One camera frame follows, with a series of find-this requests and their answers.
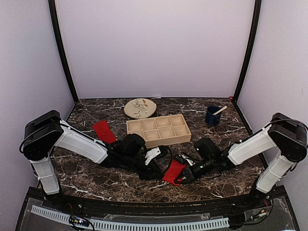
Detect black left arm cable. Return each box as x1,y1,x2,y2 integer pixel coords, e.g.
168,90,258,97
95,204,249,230
156,145,173,174

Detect black front rail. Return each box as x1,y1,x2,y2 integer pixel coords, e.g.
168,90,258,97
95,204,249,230
77,199,233,216

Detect white slotted cable duct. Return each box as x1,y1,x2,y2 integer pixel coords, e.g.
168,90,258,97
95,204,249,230
30,205,230,231

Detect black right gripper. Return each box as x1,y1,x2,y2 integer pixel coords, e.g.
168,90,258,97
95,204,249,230
174,156,215,183

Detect black frame post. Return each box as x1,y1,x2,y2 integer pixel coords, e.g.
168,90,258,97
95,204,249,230
233,0,262,104
48,0,79,104

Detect dark blue mug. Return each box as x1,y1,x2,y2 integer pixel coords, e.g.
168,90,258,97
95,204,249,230
205,105,222,126

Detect red sock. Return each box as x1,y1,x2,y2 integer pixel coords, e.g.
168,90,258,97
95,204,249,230
162,159,187,186

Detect floral ceramic plate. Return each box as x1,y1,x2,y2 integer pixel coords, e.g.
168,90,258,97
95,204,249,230
124,98,157,119

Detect right black frame post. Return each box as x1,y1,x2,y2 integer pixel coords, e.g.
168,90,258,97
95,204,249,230
233,0,262,104

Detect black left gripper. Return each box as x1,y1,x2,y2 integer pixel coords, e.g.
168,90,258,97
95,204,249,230
122,154,164,181

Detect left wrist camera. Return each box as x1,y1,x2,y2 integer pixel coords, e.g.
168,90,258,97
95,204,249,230
144,146,168,166

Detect wooden stick in mug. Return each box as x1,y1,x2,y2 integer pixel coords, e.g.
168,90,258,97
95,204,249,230
213,106,228,116

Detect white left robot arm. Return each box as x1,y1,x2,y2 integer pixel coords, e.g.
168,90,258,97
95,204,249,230
19,110,163,210

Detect left black frame post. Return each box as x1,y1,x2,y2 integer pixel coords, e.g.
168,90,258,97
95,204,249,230
48,0,79,104

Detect red sock near left arm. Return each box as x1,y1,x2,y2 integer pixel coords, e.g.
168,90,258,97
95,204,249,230
92,120,117,143

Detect wooden compartment tray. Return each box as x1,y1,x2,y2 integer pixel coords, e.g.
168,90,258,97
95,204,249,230
126,114,192,148

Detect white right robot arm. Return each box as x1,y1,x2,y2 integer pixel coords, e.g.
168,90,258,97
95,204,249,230
174,113,308,209

